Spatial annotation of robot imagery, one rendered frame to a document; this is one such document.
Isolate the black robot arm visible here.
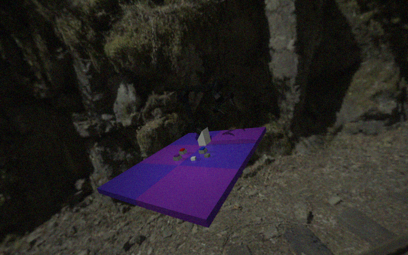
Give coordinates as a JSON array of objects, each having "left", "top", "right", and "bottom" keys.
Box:
[{"left": 178, "top": 78, "right": 224, "bottom": 135}]

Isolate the blue button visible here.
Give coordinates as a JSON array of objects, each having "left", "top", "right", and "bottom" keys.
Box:
[{"left": 199, "top": 147, "right": 207, "bottom": 154}]

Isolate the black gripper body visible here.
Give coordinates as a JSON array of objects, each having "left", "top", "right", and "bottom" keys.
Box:
[{"left": 210, "top": 91, "right": 235, "bottom": 113}]

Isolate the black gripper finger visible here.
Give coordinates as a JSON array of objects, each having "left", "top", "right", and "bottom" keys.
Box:
[
  {"left": 228, "top": 95, "right": 235, "bottom": 106},
  {"left": 214, "top": 107, "right": 225, "bottom": 115}
]

